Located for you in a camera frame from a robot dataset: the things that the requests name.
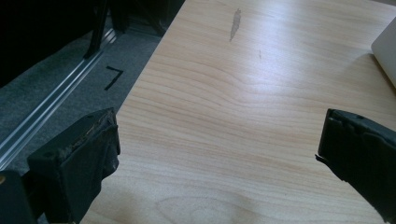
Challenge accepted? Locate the black angled tape mark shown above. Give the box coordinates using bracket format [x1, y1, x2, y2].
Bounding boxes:
[104, 65, 125, 91]

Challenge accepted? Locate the white plastic box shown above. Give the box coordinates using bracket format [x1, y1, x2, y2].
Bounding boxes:
[371, 18, 396, 89]

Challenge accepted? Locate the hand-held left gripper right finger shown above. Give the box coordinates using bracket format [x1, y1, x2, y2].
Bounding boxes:
[315, 107, 396, 224]

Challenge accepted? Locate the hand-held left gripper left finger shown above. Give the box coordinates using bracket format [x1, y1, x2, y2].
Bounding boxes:
[27, 107, 121, 224]

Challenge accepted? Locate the metal floor rail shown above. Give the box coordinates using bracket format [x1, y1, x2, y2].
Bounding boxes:
[0, 27, 118, 171]

